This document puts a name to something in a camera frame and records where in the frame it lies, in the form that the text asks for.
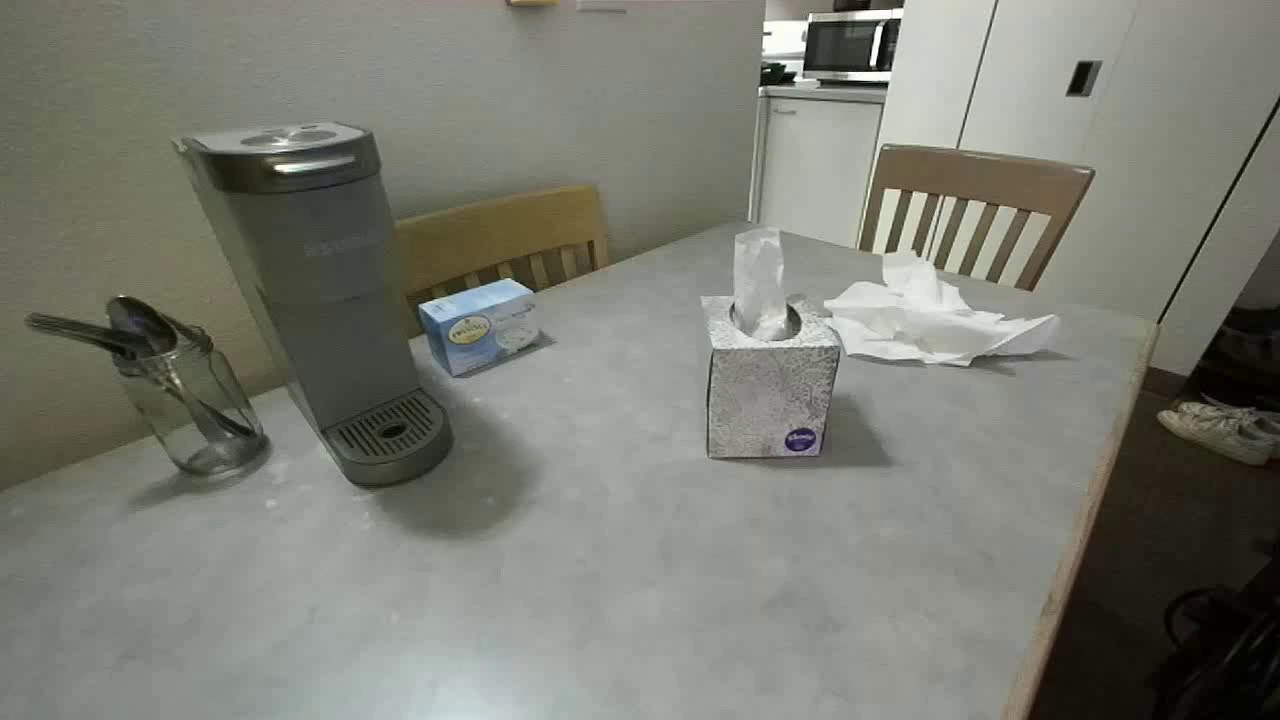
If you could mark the grey patterned tissue box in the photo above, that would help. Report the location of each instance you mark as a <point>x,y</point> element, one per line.
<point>764,392</point>

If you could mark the white tissue paper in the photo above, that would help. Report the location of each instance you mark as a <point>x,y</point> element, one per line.
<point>763,281</point>
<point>921,326</point>

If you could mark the light blue cardboard box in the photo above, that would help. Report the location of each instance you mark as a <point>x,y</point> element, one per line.
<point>480,326</point>

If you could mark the crumpled white tissue paper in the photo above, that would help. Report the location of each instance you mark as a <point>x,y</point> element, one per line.
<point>921,326</point>

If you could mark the wooden slat-back chair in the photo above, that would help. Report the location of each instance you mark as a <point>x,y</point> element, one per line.
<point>493,234</point>
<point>987,180</point>

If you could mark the white counter cabinet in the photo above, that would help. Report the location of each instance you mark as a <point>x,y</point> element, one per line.
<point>819,172</point>

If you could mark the grey single-serve coffee maker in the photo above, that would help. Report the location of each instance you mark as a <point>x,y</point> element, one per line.
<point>332,292</point>

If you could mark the small dark countertop item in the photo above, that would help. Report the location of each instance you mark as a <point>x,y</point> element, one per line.
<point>777,74</point>

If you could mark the black microwave oven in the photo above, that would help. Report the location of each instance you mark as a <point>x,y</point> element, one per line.
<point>847,45</point>

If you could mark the clear glass jar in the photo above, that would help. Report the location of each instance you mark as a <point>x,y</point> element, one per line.
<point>203,415</point>

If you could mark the metal spoon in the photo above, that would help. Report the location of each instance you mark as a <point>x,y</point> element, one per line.
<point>74,328</point>
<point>140,321</point>

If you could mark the white sneaker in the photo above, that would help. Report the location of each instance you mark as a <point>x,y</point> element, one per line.
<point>1222,433</point>

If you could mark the black wheeled equipment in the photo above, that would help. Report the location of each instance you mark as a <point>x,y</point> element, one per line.
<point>1234,652</point>

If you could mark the black wall plate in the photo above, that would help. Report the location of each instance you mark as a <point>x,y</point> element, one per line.
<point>1085,79</point>

